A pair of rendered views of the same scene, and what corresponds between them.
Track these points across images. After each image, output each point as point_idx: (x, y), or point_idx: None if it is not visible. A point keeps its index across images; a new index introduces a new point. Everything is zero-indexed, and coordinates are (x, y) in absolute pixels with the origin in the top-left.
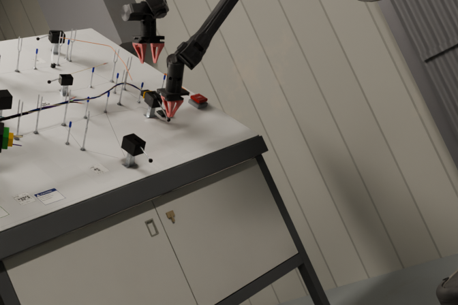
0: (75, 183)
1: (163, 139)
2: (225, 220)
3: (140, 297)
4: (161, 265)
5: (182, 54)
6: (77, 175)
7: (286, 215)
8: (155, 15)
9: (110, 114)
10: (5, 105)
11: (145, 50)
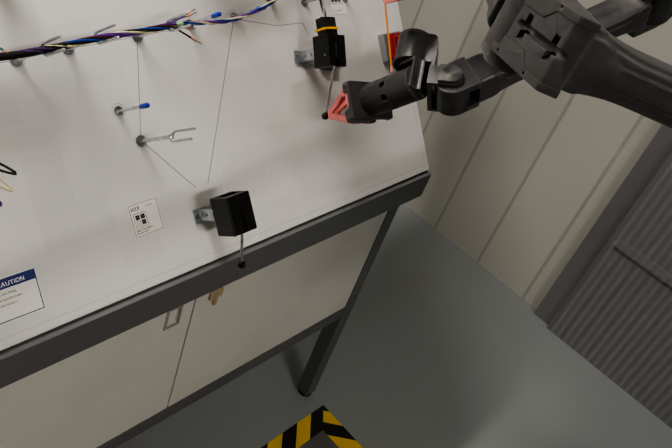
0: (83, 258)
1: (293, 143)
2: (288, 285)
3: (89, 413)
4: (151, 365)
5: (439, 91)
6: (96, 230)
7: (369, 265)
8: None
9: (239, 29)
10: None
11: None
